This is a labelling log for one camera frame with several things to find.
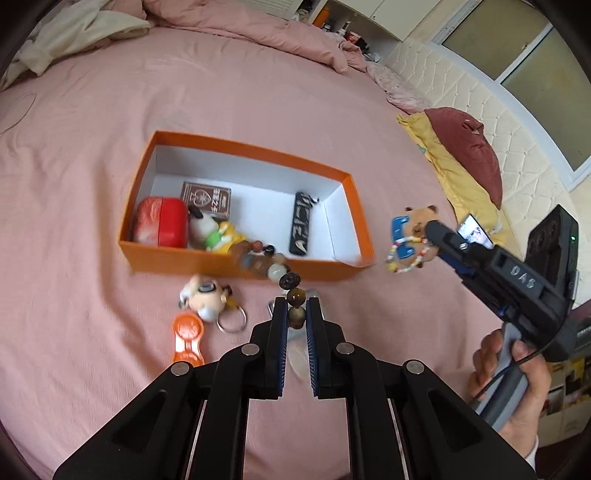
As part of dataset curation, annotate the brown card box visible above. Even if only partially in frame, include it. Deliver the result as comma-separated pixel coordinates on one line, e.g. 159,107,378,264
180,181,232,220

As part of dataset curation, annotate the person's right hand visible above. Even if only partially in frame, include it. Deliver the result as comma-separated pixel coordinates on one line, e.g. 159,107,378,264
468,330,553,467

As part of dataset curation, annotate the smartphone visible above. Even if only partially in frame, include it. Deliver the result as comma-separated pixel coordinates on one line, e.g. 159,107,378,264
456,213,492,250

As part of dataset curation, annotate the white wall shelf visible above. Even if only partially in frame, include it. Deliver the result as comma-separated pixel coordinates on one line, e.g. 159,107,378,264
295,0,402,61

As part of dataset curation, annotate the pink bed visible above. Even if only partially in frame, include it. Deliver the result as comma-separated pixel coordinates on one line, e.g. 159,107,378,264
0,23,518,480

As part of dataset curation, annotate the pink duvet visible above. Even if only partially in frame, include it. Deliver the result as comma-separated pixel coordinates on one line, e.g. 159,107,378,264
143,0,349,75

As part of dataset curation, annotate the white dog toy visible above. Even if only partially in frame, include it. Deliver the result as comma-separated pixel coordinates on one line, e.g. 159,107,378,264
187,205,247,256

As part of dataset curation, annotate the cream cloth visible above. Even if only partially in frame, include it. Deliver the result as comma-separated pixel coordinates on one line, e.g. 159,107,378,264
0,0,153,90

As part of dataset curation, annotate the beaded bracelet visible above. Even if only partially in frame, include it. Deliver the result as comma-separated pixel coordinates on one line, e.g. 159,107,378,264
228,239,306,329

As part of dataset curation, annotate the cartoon head keychain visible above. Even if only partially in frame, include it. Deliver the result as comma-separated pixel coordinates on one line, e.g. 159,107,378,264
178,274,247,333

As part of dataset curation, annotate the yellow blanket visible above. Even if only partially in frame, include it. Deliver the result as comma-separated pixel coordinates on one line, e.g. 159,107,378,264
396,112,511,245

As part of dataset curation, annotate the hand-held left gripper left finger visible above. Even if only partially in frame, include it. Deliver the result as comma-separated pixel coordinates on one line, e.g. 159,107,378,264
53,296,289,480

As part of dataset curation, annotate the clear plastic container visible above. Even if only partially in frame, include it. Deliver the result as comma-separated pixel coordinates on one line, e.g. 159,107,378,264
286,288,324,386

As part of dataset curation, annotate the orange plastic case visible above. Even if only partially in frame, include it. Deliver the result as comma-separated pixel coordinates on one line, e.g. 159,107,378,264
172,311,206,368

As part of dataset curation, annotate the cream quilted headboard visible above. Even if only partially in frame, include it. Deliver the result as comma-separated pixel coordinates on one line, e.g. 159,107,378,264
388,39,591,259

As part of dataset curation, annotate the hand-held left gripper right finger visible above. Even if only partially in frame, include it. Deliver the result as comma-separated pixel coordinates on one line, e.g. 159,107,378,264
306,296,539,480

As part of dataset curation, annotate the dark red pillow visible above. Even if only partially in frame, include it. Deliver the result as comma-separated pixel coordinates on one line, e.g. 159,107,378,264
424,107,503,208

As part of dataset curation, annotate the window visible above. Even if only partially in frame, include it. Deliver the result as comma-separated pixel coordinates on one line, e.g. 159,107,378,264
434,0,591,185

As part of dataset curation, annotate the brown bear plush keychain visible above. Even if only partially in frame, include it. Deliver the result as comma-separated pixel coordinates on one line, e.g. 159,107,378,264
386,205,441,275

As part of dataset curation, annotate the orange cardboard box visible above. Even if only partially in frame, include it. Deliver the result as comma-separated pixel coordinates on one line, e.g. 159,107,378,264
117,130,376,282

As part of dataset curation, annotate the red pouch case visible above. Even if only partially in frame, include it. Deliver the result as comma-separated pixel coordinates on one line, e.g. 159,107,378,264
133,197,189,248

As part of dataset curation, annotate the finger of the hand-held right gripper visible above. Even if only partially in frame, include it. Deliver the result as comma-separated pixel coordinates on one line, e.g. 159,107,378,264
436,247,477,280
425,220,465,252

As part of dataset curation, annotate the pink floral pillow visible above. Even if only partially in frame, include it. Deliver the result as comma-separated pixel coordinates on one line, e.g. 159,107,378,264
367,62,432,114

